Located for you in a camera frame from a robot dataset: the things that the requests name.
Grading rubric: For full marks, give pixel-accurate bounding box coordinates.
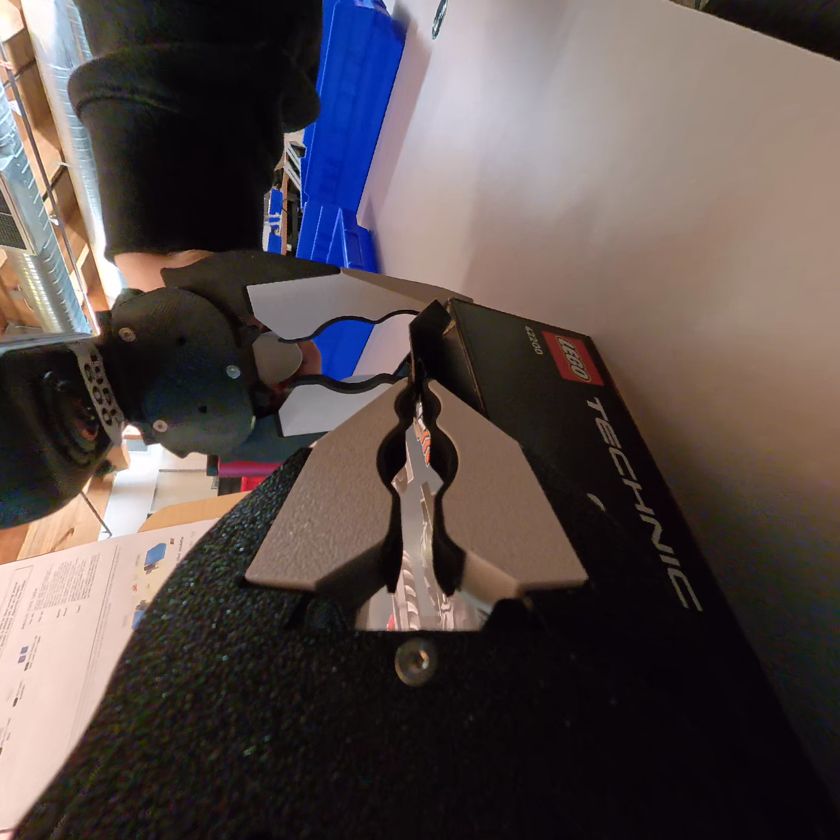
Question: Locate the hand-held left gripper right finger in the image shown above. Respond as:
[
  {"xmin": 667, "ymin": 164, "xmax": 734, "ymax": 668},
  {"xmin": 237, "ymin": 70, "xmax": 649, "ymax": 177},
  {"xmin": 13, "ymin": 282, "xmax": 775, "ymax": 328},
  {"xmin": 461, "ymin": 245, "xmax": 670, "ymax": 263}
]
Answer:
[{"xmin": 423, "ymin": 379, "xmax": 588, "ymax": 622}]

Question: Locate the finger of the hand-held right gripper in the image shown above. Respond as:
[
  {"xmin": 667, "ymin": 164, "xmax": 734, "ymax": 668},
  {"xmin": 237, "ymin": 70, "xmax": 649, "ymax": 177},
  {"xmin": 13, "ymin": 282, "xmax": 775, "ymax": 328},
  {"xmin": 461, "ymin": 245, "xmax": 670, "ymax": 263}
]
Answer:
[
  {"xmin": 277, "ymin": 373, "xmax": 412, "ymax": 438},
  {"xmin": 246, "ymin": 268, "xmax": 475, "ymax": 345}
]

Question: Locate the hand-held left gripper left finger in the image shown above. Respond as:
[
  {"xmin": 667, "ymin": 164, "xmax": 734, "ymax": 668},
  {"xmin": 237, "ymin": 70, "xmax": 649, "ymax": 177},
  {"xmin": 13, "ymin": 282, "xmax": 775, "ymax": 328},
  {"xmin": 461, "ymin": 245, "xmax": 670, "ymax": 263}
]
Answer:
[{"xmin": 245, "ymin": 378, "xmax": 422, "ymax": 626}]

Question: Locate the black toy box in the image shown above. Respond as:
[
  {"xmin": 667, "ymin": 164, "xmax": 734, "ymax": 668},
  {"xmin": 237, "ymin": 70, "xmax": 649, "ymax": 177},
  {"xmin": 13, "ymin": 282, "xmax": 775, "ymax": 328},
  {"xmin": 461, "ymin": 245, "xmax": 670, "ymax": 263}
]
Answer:
[{"xmin": 357, "ymin": 298, "xmax": 834, "ymax": 808}]

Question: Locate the person's right forearm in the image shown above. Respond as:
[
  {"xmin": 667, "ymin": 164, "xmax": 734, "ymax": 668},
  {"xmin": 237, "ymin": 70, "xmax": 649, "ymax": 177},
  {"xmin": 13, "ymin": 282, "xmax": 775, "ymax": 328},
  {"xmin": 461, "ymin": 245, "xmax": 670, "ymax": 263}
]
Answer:
[{"xmin": 67, "ymin": 0, "xmax": 324, "ymax": 263}]

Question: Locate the person's right hand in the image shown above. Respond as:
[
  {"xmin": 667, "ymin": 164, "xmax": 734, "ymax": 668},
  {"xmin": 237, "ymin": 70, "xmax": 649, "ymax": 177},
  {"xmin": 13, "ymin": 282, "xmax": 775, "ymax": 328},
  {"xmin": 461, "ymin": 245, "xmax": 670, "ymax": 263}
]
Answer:
[{"xmin": 115, "ymin": 249, "xmax": 211, "ymax": 294}]

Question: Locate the blue storage bin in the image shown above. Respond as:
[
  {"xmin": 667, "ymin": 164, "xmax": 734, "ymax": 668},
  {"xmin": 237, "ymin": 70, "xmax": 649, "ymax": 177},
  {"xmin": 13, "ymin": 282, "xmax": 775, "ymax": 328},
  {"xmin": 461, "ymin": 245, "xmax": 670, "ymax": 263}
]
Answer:
[
  {"xmin": 298, "ymin": 0, "xmax": 408, "ymax": 212},
  {"xmin": 318, "ymin": 322, "xmax": 376, "ymax": 382},
  {"xmin": 295, "ymin": 203, "xmax": 382, "ymax": 277}
]

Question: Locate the purple bottle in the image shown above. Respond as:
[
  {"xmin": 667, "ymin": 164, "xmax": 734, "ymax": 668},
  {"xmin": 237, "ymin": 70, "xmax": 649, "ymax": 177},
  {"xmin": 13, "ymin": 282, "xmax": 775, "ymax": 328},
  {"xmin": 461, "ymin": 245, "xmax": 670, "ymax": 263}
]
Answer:
[{"xmin": 209, "ymin": 456, "xmax": 290, "ymax": 494}]

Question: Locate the cardboard sheet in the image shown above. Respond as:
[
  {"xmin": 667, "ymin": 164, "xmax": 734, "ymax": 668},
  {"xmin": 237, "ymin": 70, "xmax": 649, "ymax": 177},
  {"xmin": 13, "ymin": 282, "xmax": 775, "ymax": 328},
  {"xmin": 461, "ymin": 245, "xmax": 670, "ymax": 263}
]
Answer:
[{"xmin": 138, "ymin": 492, "xmax": 253, "ymax": 534}]

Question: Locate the printed paper sheet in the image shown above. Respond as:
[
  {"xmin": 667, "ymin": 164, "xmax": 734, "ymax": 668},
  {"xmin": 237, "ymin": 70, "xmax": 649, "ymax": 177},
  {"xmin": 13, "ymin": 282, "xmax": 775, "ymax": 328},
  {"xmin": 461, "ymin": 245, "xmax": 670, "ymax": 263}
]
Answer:
[{"xmin": 0, "ymin": 518, "xmax": 219, "ymax": 829}]

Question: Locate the person's black clothing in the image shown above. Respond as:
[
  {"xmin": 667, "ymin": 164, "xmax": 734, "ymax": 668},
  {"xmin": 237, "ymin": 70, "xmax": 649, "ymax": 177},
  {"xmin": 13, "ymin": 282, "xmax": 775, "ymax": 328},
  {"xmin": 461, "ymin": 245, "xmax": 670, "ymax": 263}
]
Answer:
[{"xmin": 682, "ymin": 0, "xmax": 840, "ymax": 63}]

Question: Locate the silver ventilation duct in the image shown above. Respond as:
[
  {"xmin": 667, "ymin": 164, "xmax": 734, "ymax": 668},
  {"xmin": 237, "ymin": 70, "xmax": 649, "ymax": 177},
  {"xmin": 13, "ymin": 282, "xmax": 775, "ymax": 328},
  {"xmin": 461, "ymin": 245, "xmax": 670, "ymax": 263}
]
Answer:
[
  {"xmin": 20, "ymin": 0, "xmax": 127, "ymax": 298},
  {"xmin": 0, "ymin": 98, "xmax": 93, "ymax": 337}
]

